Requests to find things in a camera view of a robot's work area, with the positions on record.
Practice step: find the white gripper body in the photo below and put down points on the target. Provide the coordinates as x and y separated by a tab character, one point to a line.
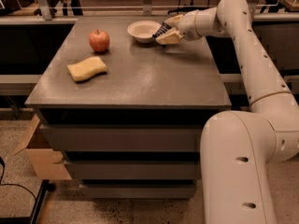
188	24

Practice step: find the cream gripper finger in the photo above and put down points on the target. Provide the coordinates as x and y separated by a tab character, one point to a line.
173	21
172	36

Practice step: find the dark blue rxbar wrapper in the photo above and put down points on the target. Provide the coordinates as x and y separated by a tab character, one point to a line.
162	30

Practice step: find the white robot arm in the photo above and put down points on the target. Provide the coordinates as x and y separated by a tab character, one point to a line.
235	146

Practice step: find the white paper bowl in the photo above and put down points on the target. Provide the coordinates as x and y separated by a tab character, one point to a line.
143	31

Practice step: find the red apple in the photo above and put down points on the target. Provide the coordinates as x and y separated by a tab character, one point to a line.
99	40

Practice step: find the grey drawer cabinet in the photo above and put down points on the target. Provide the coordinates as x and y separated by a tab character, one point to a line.
132	132

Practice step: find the yellow sponge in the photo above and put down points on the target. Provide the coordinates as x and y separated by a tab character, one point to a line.
86	69

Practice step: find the cardboard box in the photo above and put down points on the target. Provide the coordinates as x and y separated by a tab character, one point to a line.
47	163

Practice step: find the metal railing frame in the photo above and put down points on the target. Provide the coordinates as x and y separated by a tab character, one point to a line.
140	3

